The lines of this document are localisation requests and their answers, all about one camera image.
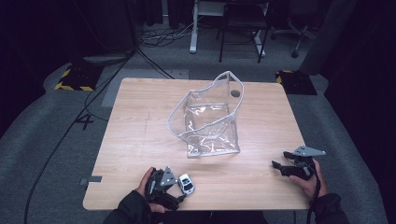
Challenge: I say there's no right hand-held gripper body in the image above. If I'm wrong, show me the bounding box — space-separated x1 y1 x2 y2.
279 145 327 181

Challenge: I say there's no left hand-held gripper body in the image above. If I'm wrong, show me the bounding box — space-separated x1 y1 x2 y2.
145 165 182 211

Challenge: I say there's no white toy car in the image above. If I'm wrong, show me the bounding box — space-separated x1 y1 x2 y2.
177 173 196 196

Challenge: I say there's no clear plastic bag white trim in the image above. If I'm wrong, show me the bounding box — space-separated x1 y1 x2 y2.
166 70 246 159

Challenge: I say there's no person's left hand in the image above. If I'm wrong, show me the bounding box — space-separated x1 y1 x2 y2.
135 166 166 214

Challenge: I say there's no person's right hand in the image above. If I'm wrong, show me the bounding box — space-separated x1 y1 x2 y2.
288 158 329 201

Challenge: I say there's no grey tape strip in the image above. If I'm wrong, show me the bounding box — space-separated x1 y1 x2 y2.
79 175 104 187

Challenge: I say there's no office chair wheeled base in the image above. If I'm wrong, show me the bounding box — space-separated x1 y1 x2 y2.
270 17 316 60

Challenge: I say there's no grey slanted column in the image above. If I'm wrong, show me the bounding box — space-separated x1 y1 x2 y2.
299 0 358 77

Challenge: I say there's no dark stand with grey base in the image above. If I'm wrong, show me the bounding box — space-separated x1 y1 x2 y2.
70 0 138 67

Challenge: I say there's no black metal chair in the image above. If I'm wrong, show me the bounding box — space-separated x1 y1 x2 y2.
216 0 271 64

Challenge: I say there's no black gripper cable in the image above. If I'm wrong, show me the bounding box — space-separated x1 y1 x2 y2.
306 162 322 224

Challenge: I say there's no black yellow striped base plate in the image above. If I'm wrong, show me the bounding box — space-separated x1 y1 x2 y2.
53 63 105 92
275 69 318 96

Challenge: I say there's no long black floor cable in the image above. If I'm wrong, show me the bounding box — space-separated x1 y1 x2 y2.
23 46 139 224

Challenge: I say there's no bundle of floor cables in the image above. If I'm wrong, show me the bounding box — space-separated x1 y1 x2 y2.
139 21 195 49

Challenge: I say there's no white desk frame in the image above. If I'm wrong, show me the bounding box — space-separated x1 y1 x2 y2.
189 0 267 58

